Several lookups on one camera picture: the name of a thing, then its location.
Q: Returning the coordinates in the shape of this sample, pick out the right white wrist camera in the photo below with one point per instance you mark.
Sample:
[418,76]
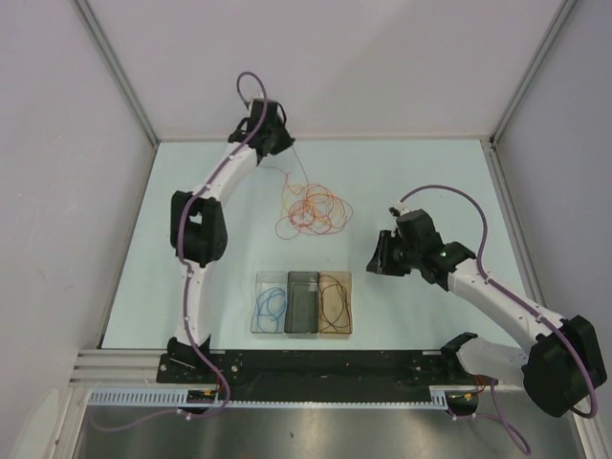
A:
[398,209]

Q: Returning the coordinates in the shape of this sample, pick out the clear plastic bin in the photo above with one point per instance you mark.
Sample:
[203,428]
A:
[270,303]

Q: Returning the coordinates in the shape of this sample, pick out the amber plastic bin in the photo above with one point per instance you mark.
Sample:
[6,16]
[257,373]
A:
[335,305]

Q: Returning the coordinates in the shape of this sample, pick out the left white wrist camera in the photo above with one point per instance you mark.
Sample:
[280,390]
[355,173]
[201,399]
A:
[251,103]

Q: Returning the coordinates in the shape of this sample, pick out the aluminium corner post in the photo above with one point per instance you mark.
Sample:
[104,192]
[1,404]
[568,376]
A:
[89,19]
[544,47]

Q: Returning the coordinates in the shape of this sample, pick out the dark grey plastic bin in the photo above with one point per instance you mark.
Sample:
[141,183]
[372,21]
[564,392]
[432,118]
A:
[302,303]

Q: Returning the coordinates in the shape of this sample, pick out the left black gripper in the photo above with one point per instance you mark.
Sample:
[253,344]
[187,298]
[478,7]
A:
[286,141]

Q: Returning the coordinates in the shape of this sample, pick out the left aluminium corner post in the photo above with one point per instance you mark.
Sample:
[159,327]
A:
[89,19]

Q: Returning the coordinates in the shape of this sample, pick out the right aluminium corner post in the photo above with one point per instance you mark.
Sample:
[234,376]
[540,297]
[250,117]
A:
[544,47]

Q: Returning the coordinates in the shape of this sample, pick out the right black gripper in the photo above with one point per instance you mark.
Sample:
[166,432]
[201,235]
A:
[381,262]

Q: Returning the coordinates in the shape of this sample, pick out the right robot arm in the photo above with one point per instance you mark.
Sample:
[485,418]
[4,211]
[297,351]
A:
[556,360]

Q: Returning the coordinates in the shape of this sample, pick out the aluminium frame rail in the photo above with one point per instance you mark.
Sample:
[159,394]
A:
[116,368]

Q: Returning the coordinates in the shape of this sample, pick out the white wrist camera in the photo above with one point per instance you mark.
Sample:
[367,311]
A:
[398,209]
[251,103]

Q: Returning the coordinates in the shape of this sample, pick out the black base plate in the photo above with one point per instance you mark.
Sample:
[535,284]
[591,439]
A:
[337,376]

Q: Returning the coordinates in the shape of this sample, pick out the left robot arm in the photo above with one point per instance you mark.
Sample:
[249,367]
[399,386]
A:
[198,231]

